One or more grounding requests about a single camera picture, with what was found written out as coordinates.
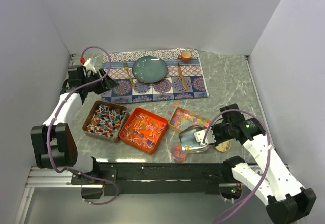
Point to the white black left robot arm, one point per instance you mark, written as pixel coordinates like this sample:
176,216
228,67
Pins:
53,144

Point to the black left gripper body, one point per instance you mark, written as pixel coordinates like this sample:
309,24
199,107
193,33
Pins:
99,86

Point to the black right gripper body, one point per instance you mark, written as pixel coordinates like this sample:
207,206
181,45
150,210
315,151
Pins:
221,132

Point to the orange tray of candies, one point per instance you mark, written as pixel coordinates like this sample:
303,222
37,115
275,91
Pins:
143,130

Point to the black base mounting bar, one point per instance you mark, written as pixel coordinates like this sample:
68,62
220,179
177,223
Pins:
158,178

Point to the patterned cloth placemat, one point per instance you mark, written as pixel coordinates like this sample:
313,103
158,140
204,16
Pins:
167,89

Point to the teal ceramic plate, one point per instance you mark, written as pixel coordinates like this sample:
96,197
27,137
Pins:
149,69

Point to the gold round jar lid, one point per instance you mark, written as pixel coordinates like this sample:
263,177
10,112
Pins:
224,146

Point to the orange coffee cup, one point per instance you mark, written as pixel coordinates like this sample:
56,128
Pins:
185,56

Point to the aluminium frame rail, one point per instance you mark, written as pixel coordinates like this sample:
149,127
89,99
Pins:
46,178

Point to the gold fork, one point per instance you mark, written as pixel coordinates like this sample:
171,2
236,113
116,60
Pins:
126,68

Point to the silver metal scoop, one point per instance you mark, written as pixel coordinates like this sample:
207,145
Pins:
191,139

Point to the clear plastic jar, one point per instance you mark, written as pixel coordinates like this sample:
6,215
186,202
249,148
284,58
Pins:
177,154

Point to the gold tin of star candies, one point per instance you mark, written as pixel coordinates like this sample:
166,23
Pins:
182,119

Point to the brown tin of lollipops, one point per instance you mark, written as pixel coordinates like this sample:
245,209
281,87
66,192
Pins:
105,120

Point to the gold knife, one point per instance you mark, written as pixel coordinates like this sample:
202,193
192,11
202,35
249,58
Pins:
182,77

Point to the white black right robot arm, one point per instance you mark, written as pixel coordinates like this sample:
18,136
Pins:
285,198

